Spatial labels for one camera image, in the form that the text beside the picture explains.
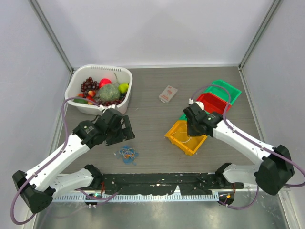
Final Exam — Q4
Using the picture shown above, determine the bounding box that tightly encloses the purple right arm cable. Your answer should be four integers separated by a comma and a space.
189, 82, 305, 210

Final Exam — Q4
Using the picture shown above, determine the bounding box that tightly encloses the blue cable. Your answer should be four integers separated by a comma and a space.
113, 144, 140, 167

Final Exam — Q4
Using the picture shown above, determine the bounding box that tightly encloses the near green plastic bin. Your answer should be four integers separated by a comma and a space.
179, 114, 187, 121

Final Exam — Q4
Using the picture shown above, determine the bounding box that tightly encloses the red plastic bin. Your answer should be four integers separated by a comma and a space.
196, 92, 227, 115

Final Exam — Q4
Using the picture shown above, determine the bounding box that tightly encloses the aluminium frame post left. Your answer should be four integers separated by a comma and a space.
28, 0, 74, 73

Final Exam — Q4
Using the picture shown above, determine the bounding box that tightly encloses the red apple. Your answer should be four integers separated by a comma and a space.
99, 78, 112, 88

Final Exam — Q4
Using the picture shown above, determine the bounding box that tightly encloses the dark red grape bunch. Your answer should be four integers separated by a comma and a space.
80, 77, 100, 93

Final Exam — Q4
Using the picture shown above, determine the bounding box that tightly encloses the white slotted cable duct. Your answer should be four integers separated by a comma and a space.
54, 192, 219, 202

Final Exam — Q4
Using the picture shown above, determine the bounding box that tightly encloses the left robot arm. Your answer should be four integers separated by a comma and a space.
12, 108, 135, 214

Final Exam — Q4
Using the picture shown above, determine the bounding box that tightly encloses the white fruit basket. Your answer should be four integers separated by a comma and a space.
65, 64, 133, 115

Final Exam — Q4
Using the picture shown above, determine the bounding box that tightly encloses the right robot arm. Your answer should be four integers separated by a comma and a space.
183, 102, 295, 195

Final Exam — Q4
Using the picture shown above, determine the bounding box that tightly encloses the far green plastic bin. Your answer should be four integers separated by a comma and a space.
203, 79, 242, 105

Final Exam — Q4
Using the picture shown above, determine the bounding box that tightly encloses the aluminium frame post right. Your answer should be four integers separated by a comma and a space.
238, 0, 283, 71

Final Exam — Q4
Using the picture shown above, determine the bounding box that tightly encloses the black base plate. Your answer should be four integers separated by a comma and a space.
103, 173, 244, 196

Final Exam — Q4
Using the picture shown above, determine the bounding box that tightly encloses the green pear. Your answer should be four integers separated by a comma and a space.
118, 83, 129, 94

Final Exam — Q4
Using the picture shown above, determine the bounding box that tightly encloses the green lime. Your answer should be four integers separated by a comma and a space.
73, 98, 87, 104

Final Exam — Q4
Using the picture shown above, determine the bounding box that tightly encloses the yellow plastic bin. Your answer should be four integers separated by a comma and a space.
164, 120, 207, 156

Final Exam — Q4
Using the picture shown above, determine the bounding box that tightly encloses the aluminium frame post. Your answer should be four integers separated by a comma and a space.
28, 0, 74, 73
238, 0, 283, 71

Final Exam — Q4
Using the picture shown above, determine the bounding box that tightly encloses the green melon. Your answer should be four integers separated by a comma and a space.
99, 84, 121, 102

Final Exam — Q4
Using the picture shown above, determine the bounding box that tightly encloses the white cable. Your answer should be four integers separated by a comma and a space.
172, 125, 198, 145

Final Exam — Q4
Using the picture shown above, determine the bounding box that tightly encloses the grey card box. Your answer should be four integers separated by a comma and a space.
158, 85, 178, 104

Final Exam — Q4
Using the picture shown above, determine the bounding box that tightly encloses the green plastic bin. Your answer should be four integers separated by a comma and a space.
179, 114, 187, 121
203, 79, 242, 105

